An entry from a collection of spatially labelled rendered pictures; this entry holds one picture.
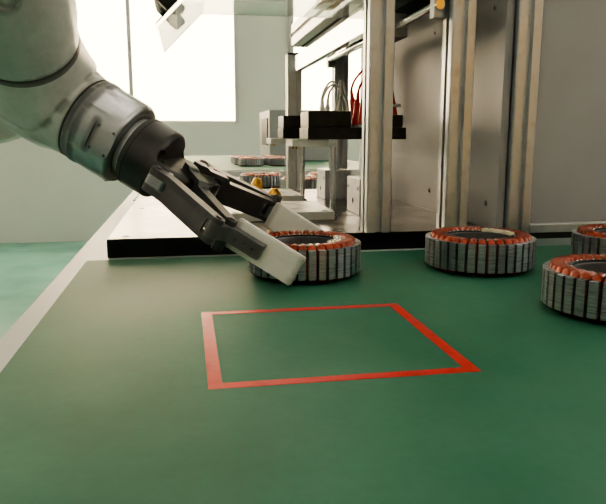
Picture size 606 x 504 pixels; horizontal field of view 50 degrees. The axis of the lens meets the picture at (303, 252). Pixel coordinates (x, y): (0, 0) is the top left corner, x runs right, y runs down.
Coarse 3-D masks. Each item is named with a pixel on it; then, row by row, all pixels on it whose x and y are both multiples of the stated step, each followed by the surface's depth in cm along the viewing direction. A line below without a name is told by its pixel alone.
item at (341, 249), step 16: (288, 240) 68; (304, 240) 68; (320, 240) 68; (336, 240) 63; (352, 240) 63; (320, 256) 60; (336, 256) 61; (352, 256) 62; (256, 272) 62; (304, 272) 60; (320, 272) 60; (336, 272) 61; (352, 272) 62
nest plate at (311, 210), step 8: (296, 208) 95; (304, 208) 95; (312, 208) 95; (320, 208) 95; (328, 208) 95; (240, 216) 89; (248, 216) 89; (304, 216) 91; (312, 216) 91; (320, 216) 91; (328, 216) 91
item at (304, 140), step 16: (304, 112) 96; (320, 112) 93; (336, 112) 93; (304, 128) 95; (320, 128) 93; (336, 128) 93; (352, 128) 94; (400, 128) 95; (288, 144) 96; (304, 144) 94; (320, 144) 94
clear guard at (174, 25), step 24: (192, 0) 77; (216, 0) 86; (240, 0) 86; (264, 0) 86; (288, 0) 86; (312, 0) 86; (336, 0) 86; (360, 0) 86; (408, 0) 86; (168, 24) 77; (168, 48) 95
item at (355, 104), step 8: (360, 72) 98; (352, 88) 99; (352, 96) 99; (352, 104) 99; (360, 104) 95; (400, 104) 96; (352, 112) 99; (360, 112) 95; (352, 120) 99; (360, 120) 95; (400, 120) 96
